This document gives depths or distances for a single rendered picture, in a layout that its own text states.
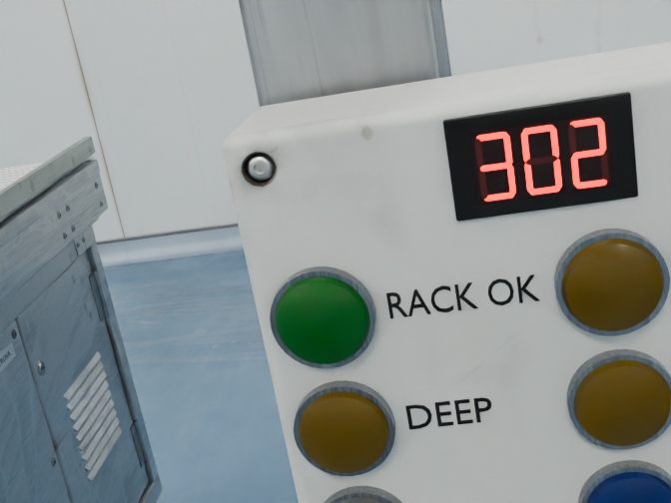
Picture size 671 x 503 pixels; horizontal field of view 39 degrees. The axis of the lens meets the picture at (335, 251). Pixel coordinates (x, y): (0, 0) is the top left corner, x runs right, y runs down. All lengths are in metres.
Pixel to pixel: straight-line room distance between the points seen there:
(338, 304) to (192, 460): 2.24
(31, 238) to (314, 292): 1.33
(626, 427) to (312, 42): 0.15
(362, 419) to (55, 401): 1.45
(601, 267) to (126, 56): 3.81
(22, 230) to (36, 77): 2.68
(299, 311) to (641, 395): 0.10
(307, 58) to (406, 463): 0.13
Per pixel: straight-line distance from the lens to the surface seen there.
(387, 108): 0.26
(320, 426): 0.28
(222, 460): 2.46
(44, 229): 1.62
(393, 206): 0.26
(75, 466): 1.76
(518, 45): 3.80
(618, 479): 0.29
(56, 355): 1.72
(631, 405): 0.28
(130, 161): 4.13
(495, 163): 0.25
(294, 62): 0.31
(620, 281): 0.26
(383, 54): 0.31
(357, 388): 0.28
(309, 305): 0.26
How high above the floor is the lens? 1.19
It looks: 18 degrees down
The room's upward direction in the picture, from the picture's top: 10 degrees counter-clockwise
